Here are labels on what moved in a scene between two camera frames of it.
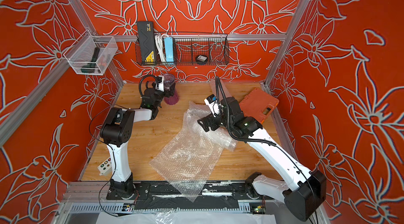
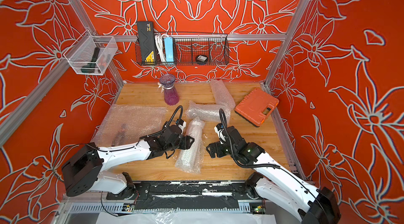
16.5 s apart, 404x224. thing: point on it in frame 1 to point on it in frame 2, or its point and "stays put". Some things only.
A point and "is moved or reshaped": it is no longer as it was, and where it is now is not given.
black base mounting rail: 220,195 stays put
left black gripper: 170,93 to 187,142
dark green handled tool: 91,67 stays put
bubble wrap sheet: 189,155 is moved or reshaped
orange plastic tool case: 258,104 stays put
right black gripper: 212,119 to 218,145
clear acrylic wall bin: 90,54 stays put
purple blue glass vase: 169,79 stays put
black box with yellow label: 145,35 stays put
